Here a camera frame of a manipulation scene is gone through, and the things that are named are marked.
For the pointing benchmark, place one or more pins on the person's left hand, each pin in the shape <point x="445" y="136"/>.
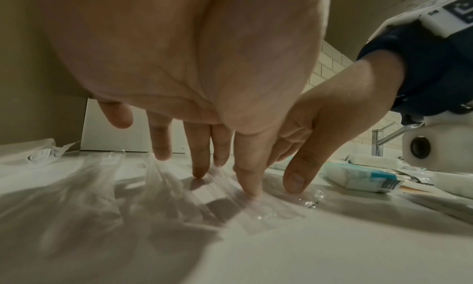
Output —
<point x="184" y="43"/>

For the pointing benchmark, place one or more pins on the person's right hand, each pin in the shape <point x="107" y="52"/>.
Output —
<point x="343" y="102"/>

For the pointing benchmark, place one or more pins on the white countertop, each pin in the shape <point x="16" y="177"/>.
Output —
<point x="351" y="247"/>

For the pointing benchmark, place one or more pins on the steel faucet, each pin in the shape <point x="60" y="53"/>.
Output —
<point x="377" y="142"/>

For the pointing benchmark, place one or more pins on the black wristband with marker tags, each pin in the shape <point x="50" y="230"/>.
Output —
<point x="436" y="72"/>

